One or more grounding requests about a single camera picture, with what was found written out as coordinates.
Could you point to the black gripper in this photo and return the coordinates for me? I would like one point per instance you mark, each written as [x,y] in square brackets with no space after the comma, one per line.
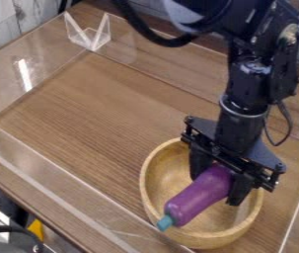
[257,166]

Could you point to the purple toy eggplant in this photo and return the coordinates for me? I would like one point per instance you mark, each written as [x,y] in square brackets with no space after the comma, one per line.
[209,189]

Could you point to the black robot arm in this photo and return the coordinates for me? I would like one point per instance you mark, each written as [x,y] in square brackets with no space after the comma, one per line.
[261,29]

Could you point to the brown wooden bowl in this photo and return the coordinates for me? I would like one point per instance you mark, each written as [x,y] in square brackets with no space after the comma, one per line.
[221,223]

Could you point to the yellow tag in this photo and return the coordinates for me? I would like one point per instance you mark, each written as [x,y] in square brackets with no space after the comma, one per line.
[37,228]

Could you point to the clear acrylic front wall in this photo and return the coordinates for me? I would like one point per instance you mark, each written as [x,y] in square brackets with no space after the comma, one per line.
[71,207]

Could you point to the clear acrylic corner bracket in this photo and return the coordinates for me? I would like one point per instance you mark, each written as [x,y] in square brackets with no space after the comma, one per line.
[90,38]

